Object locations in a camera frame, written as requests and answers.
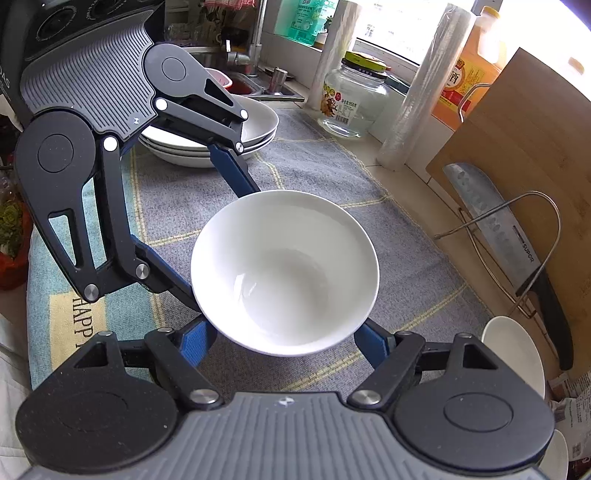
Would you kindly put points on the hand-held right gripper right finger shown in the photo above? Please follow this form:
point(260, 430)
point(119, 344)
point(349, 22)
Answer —
point(376, 344)

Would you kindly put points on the white crumpled packet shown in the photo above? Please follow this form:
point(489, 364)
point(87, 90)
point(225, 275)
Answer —
point(572, 415)

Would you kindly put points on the steel faucet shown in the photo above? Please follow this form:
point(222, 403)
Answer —
point(251, 50)

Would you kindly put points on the wooden cutting board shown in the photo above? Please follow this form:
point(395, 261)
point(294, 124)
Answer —
point(531, 152)

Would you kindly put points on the short plastic bag roll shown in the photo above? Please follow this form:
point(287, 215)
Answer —
point(334, 55)

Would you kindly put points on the steel soap dispenser pump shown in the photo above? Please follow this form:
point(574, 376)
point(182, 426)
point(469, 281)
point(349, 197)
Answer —
point(279, 81)

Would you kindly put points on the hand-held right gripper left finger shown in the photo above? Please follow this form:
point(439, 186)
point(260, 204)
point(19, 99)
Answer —
point(196, 344)

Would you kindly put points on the tall plastic wrap roll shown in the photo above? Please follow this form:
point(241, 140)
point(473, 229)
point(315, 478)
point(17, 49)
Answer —
point(425, 92)

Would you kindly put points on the steel sink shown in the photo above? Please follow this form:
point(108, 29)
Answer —
point(286, 94)

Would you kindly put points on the small potted plant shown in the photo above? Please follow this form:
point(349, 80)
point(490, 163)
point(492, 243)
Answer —
point(322, 37)

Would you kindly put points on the pink dishcloth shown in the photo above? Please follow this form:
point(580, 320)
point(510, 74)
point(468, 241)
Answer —
point(231, 9)

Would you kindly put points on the white colander basket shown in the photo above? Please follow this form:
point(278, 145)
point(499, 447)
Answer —
point(219, 79)

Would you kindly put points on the white floral bowl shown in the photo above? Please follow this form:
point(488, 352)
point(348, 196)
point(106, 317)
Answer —
point(286, 277)
point(556, 457)
point(512, 350)

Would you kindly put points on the grey checked towel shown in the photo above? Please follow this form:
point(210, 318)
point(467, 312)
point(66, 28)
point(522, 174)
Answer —
point(406, 258)

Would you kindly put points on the orange cooking oil bottle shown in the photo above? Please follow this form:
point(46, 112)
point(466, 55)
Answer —
point(466, 92)

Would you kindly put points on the glass jar with yellow lid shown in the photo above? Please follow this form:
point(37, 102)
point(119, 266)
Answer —
point(353, 101)

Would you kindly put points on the red bag of vegetables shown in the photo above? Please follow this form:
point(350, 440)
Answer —
point(11, 258)

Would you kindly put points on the green dish soap bottle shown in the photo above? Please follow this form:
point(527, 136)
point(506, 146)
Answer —
point(309, 23)

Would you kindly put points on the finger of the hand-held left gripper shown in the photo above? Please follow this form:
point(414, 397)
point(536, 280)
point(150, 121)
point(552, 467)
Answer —
point(233, 170)
point(159, 272)

